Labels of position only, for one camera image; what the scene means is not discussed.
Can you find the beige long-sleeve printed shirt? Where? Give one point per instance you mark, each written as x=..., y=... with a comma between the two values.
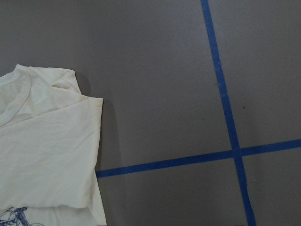
x=49, y=142

